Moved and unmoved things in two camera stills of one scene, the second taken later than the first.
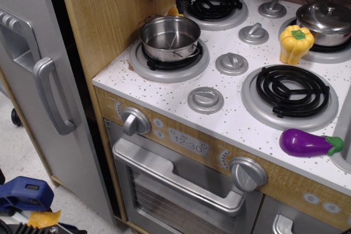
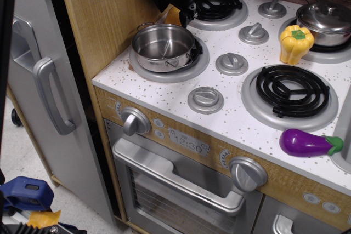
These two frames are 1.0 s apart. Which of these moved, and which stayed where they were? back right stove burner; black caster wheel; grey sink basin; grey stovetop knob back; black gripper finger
Moved: black gripper finger
Stayed: grey stovetop knob back; black caster wheel; back right stove burner; grey sink basin
